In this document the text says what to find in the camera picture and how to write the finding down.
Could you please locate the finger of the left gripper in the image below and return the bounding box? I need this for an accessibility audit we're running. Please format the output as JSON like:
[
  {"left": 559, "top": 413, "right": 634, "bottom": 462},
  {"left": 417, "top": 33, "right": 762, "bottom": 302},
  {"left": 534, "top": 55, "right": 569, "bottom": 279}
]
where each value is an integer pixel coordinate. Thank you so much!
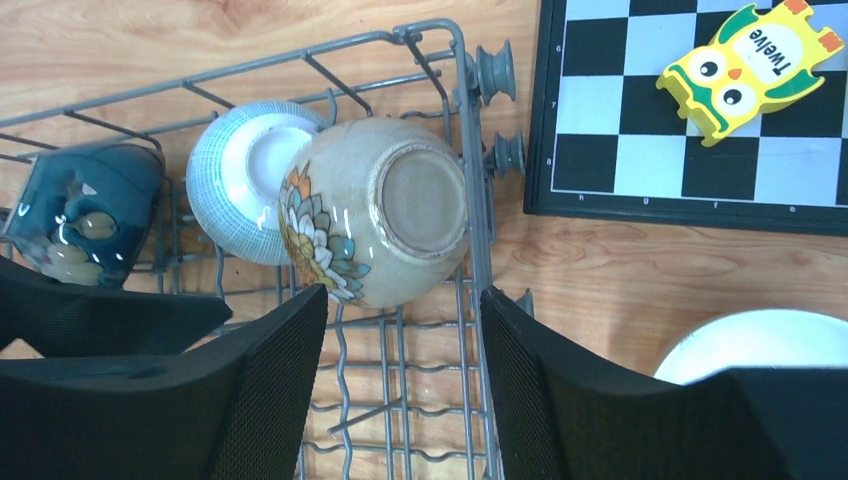
[{"left": 1, "top": 257, "right": 232, "bottom": 358}]

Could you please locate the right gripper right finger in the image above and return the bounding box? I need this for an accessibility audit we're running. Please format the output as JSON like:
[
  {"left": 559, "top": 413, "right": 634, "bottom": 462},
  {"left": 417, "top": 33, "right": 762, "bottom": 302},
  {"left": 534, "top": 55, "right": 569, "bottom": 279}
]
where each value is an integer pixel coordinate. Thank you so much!
[{"left": 480, "top": 287, "right": 847, "bottom": 479}]

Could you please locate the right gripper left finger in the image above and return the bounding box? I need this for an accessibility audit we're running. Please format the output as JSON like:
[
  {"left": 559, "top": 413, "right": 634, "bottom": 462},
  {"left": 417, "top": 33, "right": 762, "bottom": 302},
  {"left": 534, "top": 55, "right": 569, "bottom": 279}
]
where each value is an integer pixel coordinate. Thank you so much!
[{"left": 1, "top": 285, "right": 328, "bottom": 479}]

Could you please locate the cream beige bowl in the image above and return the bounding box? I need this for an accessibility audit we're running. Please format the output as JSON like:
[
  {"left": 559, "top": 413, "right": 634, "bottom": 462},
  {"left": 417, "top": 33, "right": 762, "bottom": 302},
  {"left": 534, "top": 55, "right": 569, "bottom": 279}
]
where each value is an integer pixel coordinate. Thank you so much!
[{"left": 654, "top": 309, "right": 847, "bottom": 385}]

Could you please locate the beige speckled bowl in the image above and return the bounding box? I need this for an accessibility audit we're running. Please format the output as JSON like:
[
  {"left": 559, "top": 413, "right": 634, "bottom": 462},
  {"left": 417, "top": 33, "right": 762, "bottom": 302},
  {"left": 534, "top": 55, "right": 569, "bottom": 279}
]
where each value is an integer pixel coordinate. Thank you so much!
[{"left": 278, "top": 117, "right": 470, "bottom": 309}]

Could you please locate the grey wire dish rack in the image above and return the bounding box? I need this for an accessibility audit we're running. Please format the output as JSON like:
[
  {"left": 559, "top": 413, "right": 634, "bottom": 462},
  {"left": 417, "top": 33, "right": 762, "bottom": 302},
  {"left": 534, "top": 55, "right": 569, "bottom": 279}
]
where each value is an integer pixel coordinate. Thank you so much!
[{"left": 1, "top": 18, "right": 524, "bottom": 479}]

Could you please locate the dark teal glazed bowl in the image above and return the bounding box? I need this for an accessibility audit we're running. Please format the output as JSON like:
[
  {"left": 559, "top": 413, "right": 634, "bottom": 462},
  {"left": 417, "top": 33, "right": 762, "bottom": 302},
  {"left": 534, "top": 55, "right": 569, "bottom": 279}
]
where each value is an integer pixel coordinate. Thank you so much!
[{"left": 2, "top": 142, "right": 165, "bottom": 289}]

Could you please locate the pale green bowl rear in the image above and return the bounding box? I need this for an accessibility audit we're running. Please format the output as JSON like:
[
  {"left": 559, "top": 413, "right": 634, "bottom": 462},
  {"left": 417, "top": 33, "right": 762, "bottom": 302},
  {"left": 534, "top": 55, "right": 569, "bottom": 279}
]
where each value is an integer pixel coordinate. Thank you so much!
[{"left": 185, "top": 100, "right": 327, "bottom": 266}]

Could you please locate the black white checkerboard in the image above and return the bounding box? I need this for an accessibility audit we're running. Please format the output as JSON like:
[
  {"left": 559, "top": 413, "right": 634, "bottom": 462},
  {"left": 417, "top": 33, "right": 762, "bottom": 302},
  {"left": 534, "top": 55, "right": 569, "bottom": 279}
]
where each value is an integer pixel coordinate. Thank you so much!
[{"left": 523, "top": 0, "right": 848, "bottom": 238}]

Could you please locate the yellow toy block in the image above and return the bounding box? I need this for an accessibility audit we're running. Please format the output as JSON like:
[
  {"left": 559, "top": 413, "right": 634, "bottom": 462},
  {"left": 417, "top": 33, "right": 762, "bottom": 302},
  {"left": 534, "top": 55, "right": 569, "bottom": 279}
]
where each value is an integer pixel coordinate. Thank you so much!
[{"left": 655, "top": 0, "right": 846, "bottom": 147}]

